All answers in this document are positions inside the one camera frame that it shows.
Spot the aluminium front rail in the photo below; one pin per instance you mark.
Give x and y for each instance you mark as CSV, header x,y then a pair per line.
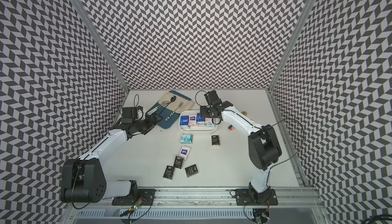
x,y
224,197

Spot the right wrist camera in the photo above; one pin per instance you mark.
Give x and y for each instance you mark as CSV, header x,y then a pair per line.
x,y
215,102

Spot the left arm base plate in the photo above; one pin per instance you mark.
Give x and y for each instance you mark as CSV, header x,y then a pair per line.
x,y
133,197

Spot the blue Vinda tissue pack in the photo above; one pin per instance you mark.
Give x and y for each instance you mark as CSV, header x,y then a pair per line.
x,y
184,122

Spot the white storage box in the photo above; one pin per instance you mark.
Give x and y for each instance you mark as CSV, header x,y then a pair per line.
x,y
197,129

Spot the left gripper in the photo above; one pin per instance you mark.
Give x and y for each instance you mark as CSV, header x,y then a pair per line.
x,y
150,125

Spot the black tissue pack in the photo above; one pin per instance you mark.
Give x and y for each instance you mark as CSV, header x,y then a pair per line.
x,y
178,162
215,140
169,172
191,170

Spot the white handled spoon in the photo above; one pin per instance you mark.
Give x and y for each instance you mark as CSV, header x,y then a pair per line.
x,y
157,107

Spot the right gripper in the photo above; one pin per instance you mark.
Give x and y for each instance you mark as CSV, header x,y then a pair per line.
x,y
203,112

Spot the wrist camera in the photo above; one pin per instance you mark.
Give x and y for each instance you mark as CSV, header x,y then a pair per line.
x,y
215,102
130,115

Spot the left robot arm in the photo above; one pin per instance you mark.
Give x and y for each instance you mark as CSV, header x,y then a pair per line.
x,y
83,179

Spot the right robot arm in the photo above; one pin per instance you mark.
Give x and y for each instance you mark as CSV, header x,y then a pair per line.
x,y
263,147

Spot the black metal spoon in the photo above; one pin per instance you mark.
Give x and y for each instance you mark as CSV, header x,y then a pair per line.
x,y
172,99

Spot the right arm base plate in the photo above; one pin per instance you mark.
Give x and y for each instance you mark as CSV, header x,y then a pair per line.
x,y
251,197

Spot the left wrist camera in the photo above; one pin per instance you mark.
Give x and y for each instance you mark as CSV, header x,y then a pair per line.
x,y
130,115

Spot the teal tissue pack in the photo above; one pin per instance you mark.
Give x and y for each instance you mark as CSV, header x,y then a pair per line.
x,y
186,139

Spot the pink blue tissue pack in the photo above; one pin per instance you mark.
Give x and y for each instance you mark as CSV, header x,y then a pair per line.
x,y
209,122

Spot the teal serving tray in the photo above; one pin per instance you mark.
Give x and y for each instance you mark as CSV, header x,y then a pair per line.
x,y
167,124

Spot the patterned handle fork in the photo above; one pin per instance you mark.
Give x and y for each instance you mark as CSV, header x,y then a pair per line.
x,y
173,112

